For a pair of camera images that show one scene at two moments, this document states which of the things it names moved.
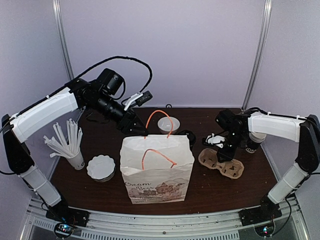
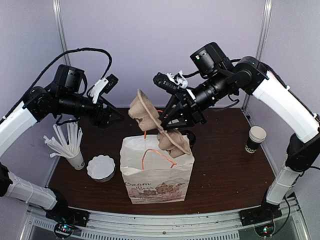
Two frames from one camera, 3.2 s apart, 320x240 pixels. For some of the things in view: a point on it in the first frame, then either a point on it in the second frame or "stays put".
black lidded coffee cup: [191, 137] stays put
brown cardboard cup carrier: [232, 169] -> [148, 118]
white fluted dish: [101, 168] stays put
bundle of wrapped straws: [65, 149] stays put
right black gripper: [228, 156] -> [191, 112]
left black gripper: [126, 123] -> [102, 121]
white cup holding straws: [77, 161] stays put
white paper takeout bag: [155, 169] stays put
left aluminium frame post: [57, 7] stays put
